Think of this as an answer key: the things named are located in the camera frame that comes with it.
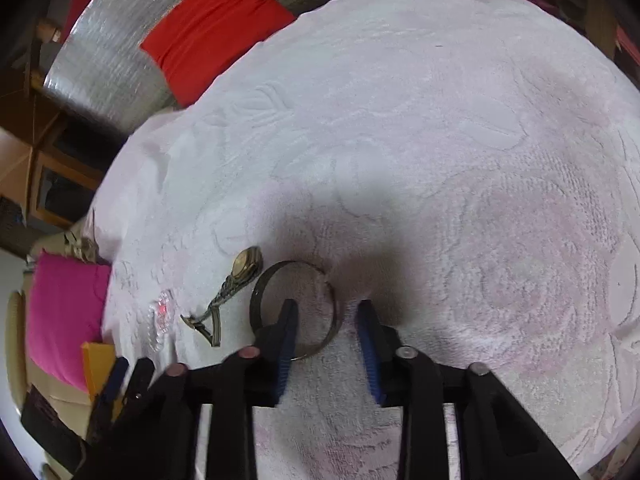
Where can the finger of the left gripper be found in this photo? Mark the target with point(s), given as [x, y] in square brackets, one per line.
[137, 385]
[102, 412]

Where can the gold wristwatch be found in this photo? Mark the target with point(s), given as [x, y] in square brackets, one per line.
[246, 266]

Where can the silver foil insulation sheet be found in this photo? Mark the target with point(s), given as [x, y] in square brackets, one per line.
[102, 75]

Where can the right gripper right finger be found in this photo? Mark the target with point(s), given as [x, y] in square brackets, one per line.
[403, 377]

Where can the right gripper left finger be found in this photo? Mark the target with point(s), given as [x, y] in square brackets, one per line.
[253, 377]

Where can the magenta pillow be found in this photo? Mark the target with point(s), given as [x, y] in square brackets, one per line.
[65, 309]

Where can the red cushion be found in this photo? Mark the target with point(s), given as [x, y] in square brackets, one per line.
[198, 40]

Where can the thin metal bangle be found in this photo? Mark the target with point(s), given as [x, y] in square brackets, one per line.
[258, 293]

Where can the wooden cabinet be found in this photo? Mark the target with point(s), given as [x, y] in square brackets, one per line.
[37, 174]

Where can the orange cardboard box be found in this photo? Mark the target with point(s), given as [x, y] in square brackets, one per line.
[97, 360]

